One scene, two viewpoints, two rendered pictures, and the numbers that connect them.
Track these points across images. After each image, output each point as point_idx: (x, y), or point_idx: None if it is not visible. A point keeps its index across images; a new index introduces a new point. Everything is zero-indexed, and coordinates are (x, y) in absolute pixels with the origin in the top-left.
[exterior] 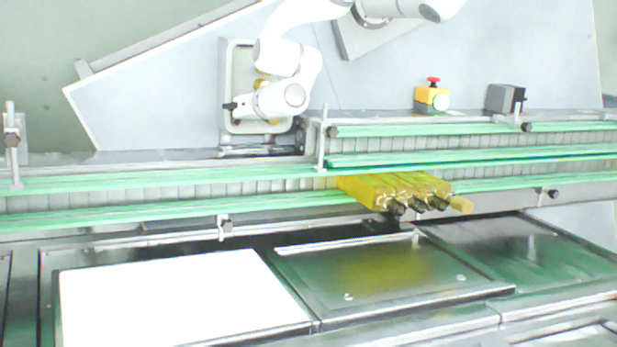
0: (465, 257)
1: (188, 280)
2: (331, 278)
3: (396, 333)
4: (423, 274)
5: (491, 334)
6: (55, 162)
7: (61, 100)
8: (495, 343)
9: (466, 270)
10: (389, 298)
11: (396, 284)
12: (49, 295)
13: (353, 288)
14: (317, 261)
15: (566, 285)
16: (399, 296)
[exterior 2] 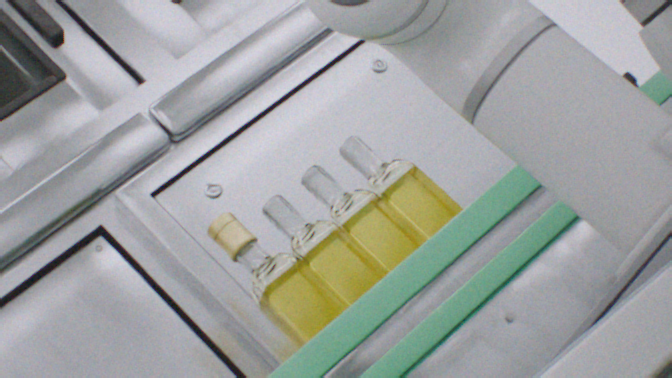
0: (206, 265)
1: (604, 24)
2: (419, 107)
3: (292, 9)
4: (277, 179)
5: (161, 83)
6: None
7: None
8: (157, 64)
9: (201, 224)
10: (318, 82)
11: (317, 128)
12: None
13: (377, 91)
14: (464, 152)
15: (14, 242)
16: (304, 92)
